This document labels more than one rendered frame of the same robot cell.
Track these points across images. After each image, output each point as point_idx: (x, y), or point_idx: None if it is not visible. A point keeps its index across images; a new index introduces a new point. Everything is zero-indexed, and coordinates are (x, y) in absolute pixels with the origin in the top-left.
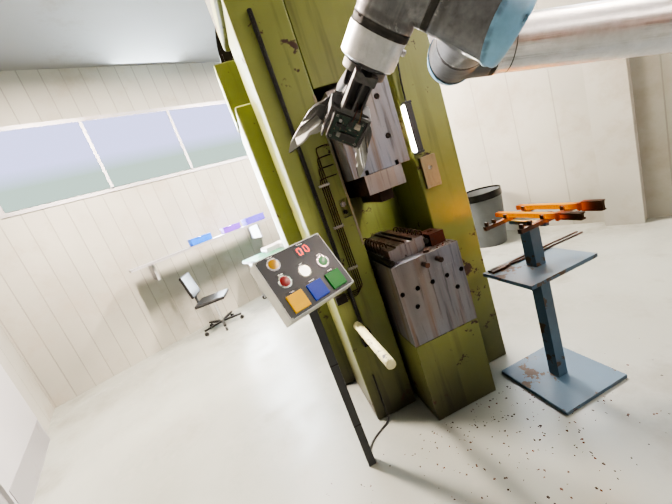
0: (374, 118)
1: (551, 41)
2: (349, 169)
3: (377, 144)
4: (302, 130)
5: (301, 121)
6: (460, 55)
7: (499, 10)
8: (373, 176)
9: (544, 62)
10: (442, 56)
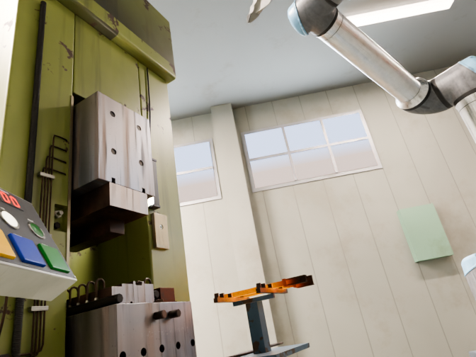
0: (132, 142)
1: (354, 30)
2: (94, 167)
3: (129, 163)
4: None
5: (49, 103)
6: None
7: None
8: (118, 188)
9: (349, 41)
10: None
